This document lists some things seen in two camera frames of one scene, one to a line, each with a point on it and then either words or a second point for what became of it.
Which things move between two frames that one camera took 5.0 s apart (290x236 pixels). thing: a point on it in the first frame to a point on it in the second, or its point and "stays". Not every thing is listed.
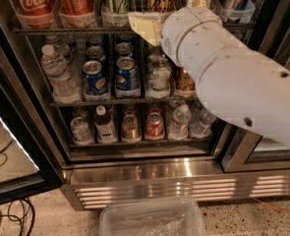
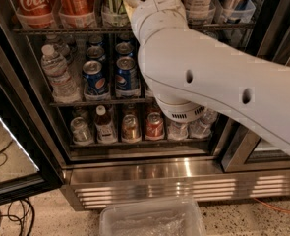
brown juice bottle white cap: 104,130 stays
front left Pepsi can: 95,82 stays
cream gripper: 181,33 to 154,8
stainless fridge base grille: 88,181 stays
